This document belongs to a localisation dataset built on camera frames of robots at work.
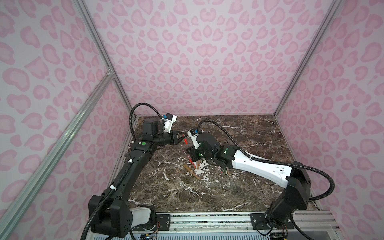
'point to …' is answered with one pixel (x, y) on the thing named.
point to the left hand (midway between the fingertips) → (186, 132)
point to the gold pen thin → (228, 170)
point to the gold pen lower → (191, 172)
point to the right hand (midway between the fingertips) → (188, 148)
